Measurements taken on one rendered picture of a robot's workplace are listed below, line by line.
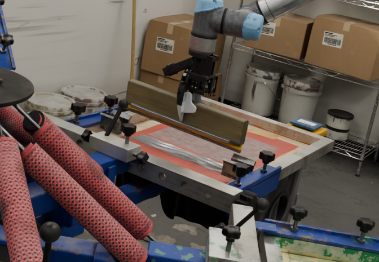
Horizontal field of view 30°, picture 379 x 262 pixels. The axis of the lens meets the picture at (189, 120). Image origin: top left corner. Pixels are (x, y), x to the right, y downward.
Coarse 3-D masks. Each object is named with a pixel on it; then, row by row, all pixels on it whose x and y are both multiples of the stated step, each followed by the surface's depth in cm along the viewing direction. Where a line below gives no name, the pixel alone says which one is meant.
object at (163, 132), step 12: (144, 132) 229; (156, 132) 231; (168, 132) 233; (180, 132) 236; (144, 144) 218; (180, 144) 224; (192, 144) 226; (204, 144) 228; (156, 156) 210; (168, 156) 212
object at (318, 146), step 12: (216, 108) 264; (228, 108) 262; (132, 120) 234; (144, 120) 240; (252, 120) 257; (264, 120) 255; (96, 132) 218; (276, 132) 253; (288, 132) 251; (300, 132) 248; (312, 144) 237; (324, 144) 239; (288, 156) 221; (300, 156) 223; (312, 156) 230; (288, 168) 213
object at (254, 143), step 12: (216, 144) 230; (252, 144) 237; (264, 144) 239; (276, 144) 242; (288, 144) 244; (204, 156) 218; (216, 156) 219; (228, 156) 221; (252, 156) 225; (276, 156) 230; (192, 168) 206; (204, 168) 207; (228, 180) 202
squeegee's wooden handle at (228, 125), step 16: (128, 96) 216; (144, 96) 213; (160, 96) 210; (176, 96) 207; (160, 112) 211; (176, 112) 208; (208, 112) 202; (224, 112) 201; (208, 128) 203; (224, 128) 200; (240, 128) 197; (240, 144) 199
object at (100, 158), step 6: (90, 156) 177; (96, 156) 178; (102, 156) 179; (108, 156) 180; (96, 162) 174; (102, 162) 175; (108, 162) 176; (114, 162) 179; (120, 162) 181; (120, 168) 182; (126, 168) 185
